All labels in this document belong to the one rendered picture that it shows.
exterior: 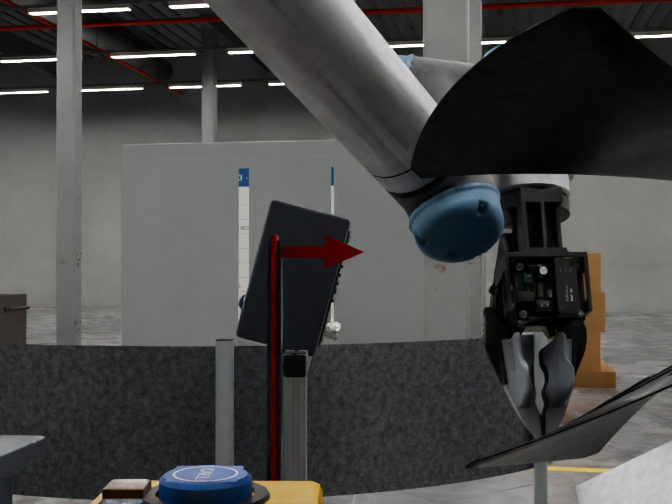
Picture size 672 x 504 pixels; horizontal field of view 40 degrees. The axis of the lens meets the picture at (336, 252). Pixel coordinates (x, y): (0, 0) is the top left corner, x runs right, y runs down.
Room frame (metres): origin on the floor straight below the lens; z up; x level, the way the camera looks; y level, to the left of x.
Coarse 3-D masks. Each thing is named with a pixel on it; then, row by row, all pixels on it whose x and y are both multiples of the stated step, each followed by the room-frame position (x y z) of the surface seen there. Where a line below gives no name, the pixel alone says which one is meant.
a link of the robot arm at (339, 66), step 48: (240, 0) 0.58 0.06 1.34; (288, 0) 0.59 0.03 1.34; (336, 0) 0.61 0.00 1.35; (288, 48) 0.61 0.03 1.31; (336, 48) 0.62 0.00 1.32; (384, 48) 0.65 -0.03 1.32; (336, 96) 0.64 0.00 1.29; (384, 96) 0.65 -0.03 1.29; (384, 144) 0.68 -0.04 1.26; (432, 192) 0.72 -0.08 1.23; (480, 192) 0.72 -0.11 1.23; (432, 240) 0.73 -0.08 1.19; (480, 240) 0.74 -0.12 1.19
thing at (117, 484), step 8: (112, 480) 0.41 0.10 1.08; (120, 480) 0.41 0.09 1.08; (128, 480) 0.41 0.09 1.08; (136, 480) 0.41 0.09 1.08; (144, 480) 0.41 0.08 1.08; (104, 488) 0.39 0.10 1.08; (112, 488) 0.39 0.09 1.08; (120, 488) 0.39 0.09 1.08; (128, 488) 0.39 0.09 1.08; (136, 488) 0.39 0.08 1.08; (144, 488) 0.39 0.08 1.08; (104, 496) 0.39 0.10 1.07; (112, 496) 0.39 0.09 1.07; (120, 496) 0.39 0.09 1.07; (128, 496) 0.39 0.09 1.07; (136, 496) 0.39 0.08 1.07; (144, 496) 0.39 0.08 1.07
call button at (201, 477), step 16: (160, 480) 0.39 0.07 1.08; (176, 480) 0.39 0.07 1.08; (192, 480) 0.39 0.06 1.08; (208, 480) 0.39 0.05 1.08; (224, 480) 0.39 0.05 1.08; (240, 480) 0.39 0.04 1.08; (160, 496) 0.39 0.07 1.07; (176, 496) 0.38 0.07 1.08; (192, 496) 0.38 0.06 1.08; (208, 496) 0.38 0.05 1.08; (224, 496) 0.38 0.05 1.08; (240, 496) 0.39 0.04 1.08
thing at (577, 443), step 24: (648, 384) 0.72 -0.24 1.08; (600, 408) 0.73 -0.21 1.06; (624, 408) 0.81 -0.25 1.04; (552, 432) 0.71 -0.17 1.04; (576, 432) 0.80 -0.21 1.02; (600, 432) 0.85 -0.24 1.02; (504, 456) 0.73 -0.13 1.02; (528, 456) 0.81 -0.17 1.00; (552, 456) 0.85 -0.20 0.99; (576, 456) 0.88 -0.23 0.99
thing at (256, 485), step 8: (152, 488) 0.41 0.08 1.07; (256, 488) 0.41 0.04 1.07; (264, 488) 0.41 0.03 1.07; (272, 488) 0.42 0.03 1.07; (280, 488) 0.42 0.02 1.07; (288, 488) 0.42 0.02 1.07; (296, 488) 0.42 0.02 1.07; (304, 488) 0.42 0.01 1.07; (312, 488) 0.42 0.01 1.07; (320, 488) 0.43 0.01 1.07; (152, 496) 0.39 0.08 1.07; (256, 496) 0.39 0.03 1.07; (264, 496) 0.39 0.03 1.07; (272, 496) 0.40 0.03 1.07; (280, 496) 0.40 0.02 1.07; (288, 496) 0.40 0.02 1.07; (296, 496) 0.40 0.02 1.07; (304, 496) 0.40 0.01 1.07; (312, 496) 0.40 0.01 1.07; (320, 496) 0.41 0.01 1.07
